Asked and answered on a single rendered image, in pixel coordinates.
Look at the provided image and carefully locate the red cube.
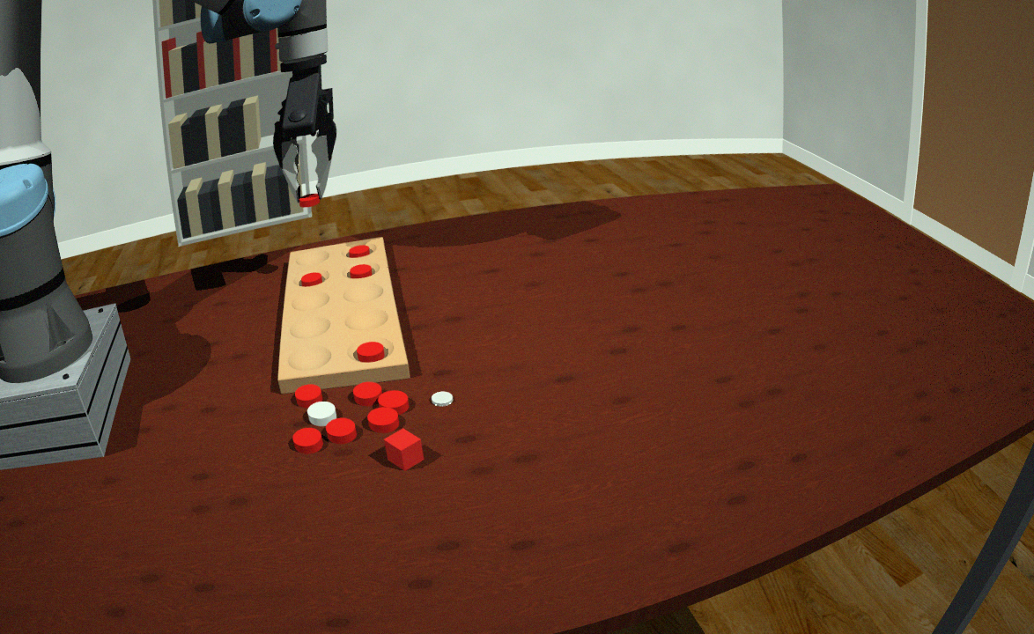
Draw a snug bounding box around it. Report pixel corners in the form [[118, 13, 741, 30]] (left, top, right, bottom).
[[384, 429, 424, 471]]

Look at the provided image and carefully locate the tan tray with round pockets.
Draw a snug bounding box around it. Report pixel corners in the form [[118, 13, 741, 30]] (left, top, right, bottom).
[[277, 237, 410, 394]]

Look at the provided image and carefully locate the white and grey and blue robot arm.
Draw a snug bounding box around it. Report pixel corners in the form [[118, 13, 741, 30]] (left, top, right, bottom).
[[0, 0, 328, 383]]

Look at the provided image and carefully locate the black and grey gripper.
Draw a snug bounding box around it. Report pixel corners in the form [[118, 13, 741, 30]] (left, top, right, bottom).
[[273, 55, 336, 203]]

